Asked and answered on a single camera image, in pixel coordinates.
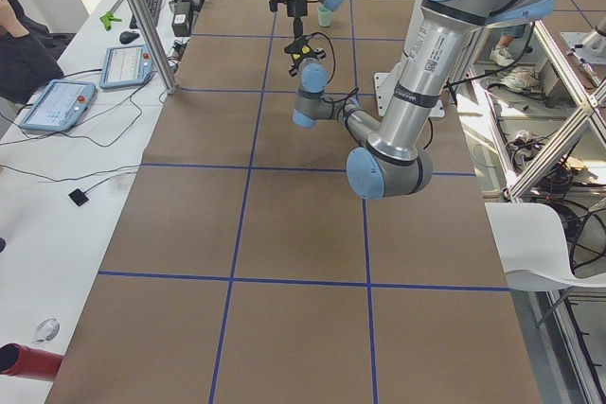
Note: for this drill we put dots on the red fire extinguisher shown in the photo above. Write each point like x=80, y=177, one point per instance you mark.
x=25, y=362

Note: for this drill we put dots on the near teach pendant tablet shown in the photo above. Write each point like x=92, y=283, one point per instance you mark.
x=60, y=106

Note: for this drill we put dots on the far teach pendant tablet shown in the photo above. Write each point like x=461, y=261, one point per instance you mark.
x=126, y=66

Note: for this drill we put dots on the teach pendant tablet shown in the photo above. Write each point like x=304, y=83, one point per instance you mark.
x=60, y=106
x=126, y=66

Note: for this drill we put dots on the small black square device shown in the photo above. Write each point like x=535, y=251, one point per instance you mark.
x=78, y=197

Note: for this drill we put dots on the aluminium frame post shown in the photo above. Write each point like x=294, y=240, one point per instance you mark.
x=152, y=39

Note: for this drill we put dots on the black power adapter box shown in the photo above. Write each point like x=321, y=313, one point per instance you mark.
x=181, y=20

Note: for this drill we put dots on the green plastic cup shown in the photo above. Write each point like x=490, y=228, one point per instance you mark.
x=324, y=16

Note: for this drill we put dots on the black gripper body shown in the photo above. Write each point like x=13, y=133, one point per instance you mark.
x=297, y=8
x=300, y=43

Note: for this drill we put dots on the black computer mouse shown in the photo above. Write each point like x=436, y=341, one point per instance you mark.
x=127, y=37

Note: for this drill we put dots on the seated person in black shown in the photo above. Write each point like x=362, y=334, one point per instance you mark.
x=26, y=63

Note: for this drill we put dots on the black keyboard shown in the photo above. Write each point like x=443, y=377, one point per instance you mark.
x=147, y=5

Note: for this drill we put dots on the green plastic clamp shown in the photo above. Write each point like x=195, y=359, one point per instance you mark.
x=108, y=19

